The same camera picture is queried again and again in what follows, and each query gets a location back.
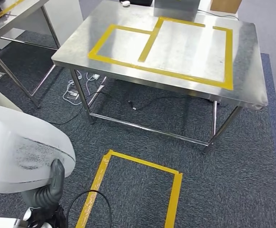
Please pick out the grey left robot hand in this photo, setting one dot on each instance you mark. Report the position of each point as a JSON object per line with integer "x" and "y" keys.
{"x": 57, "y": 174}

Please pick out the white car mirror cover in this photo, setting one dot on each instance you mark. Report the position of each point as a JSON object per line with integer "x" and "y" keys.
{"x": 21, "y": 141}

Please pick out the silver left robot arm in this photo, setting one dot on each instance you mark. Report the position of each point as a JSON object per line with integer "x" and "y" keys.
{"x": 42, "y": 196}

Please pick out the stainless steel workbench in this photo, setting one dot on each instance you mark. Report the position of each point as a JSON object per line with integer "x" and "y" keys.
{"x": 187, "y": 50}

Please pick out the white power strip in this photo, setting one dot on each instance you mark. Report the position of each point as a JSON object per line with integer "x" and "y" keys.
{"x": 73, "y": 94}

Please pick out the stainless steel side table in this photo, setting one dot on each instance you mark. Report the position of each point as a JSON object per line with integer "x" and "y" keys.
{"x": 21, "y": 17}

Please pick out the yellow tape strip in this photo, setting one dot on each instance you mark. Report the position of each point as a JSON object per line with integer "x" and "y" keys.
{"x": 7, "y": 10}

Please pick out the white computer mouse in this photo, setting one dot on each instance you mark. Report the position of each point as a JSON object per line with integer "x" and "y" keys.
{"x": 126, "y": 3}

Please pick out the brown cardboard box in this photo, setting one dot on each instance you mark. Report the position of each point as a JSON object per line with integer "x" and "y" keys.
{"x": 226, "y": 5}

